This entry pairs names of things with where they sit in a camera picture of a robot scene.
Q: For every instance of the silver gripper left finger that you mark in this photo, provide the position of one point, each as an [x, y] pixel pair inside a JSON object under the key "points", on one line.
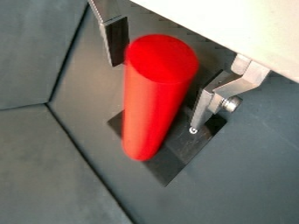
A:
{"points": [[114, 29]]}

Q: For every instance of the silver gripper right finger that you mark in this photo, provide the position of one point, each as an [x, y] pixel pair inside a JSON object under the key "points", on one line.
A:
{"points": [[221, 93]]}

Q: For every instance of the long red cylinder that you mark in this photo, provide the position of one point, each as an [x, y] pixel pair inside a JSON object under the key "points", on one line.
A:
{"points": [[160, 67]]}

